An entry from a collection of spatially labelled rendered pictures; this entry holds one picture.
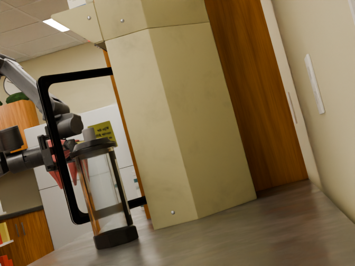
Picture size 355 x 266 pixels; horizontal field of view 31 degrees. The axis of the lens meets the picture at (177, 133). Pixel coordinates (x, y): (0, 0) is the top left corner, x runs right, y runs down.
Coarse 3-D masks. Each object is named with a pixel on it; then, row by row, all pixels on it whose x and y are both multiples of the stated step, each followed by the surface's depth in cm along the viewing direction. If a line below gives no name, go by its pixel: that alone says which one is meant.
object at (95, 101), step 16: (80, 80) 173; (96, 80) 176; (112, 80) 179; (64, 96) 169; (80, 96) 172; (96, 96) 175; (112, 96) 178; (64, 112) 168; (80, 112) 171; (96, 112) 174; (112, 112) 177; (48, 128) 164; (64, 128) 167; (80, 128) 170; (96, 128) 173; (112, 128) 176; (64, 144) 166; (128, 144) 178; (128, 160) 177; (128, 176) 176; (64, 192) 164; (80, 192) 166; (128, 192) 175; (80, 208) 165; (80, 224) 164
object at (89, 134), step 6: (84, 132) 144; (90, 132) 144; (84, 138) 144; (90, 138) 144; (96, 138) 145; (102, 138) 143; (78, 144) 142; (84, 144) 141; (90, 144) 141; (96, 144) 141
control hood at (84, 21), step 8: (72, 8) 155; (80, 8) 154; (88, 8) 154; (56, 16) 155; (64, 16) 155; (72, 16) 155; (80, 16) 154; (88, 16) 154; (96, 16) 154; (64, 24) 155; (72, 24) 155; (80, 24) 154; (88, 24) 154; (96, 24) 154; (80, 32) 154; (88, 32) 154; (96, 32) 154; (88, 40) 154; (96, 40) 154; (104, 40) 154; (104, 48) 163
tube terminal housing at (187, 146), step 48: (96, 0) 154; (144, 0) 153; (192, 0) 162; (144, 48) 152; (192, 48) 159; (144, 96) 152; (192, 96) 156; (144, 144) 152; (192, 144) 153; (240, 144) 162; (144, 192) 152; (192, 192) 151; (240, 192) 159
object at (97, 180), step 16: (80, 160) 141; (96, 160) 140; (80, 176) 142; (96, 176) 140; (112, 176) 141; (96, 192) 140; (112, 192) 141; (96, 208) 140; (112, 208) 140; (96, 224) 141; (112, 224) 140
